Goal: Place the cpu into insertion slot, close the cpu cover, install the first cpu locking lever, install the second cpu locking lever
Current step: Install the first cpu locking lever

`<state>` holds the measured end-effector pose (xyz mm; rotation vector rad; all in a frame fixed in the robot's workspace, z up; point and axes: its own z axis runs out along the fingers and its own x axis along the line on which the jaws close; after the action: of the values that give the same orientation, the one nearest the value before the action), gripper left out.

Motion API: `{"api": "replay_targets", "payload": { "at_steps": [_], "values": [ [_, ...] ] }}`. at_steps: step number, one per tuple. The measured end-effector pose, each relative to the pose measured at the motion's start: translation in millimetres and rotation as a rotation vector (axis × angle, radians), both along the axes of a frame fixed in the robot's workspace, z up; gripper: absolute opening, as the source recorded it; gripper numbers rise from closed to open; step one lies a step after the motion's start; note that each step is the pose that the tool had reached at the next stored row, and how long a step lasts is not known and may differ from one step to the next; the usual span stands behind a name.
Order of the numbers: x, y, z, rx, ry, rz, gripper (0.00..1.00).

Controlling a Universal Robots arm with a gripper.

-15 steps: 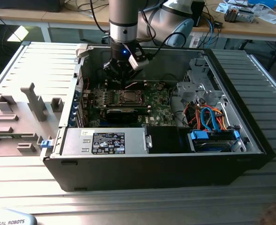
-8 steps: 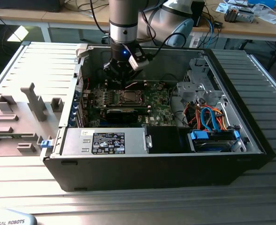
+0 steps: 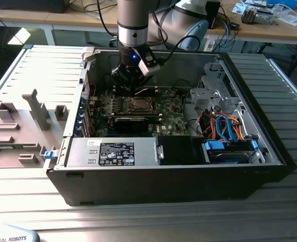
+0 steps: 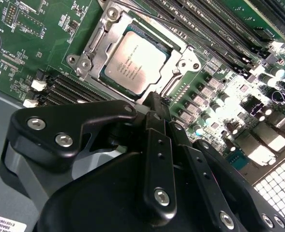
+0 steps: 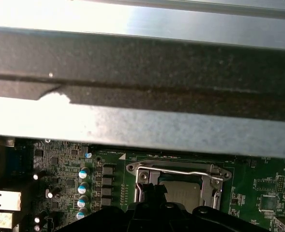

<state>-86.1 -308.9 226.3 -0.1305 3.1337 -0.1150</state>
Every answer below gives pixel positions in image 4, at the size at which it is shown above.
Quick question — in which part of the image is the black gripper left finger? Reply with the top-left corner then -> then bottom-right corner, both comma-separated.
0,91 -> 179,220

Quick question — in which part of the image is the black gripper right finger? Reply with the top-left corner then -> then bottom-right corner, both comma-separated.
160,95 -> 285,232

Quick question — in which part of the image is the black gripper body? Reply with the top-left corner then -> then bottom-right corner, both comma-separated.
37,152 -> 213,232

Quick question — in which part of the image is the silver green CPU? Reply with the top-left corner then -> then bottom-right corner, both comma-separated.
98,21 -> 174,96

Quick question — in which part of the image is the metal socket cover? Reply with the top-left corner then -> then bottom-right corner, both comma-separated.
83,9 -> 189,102

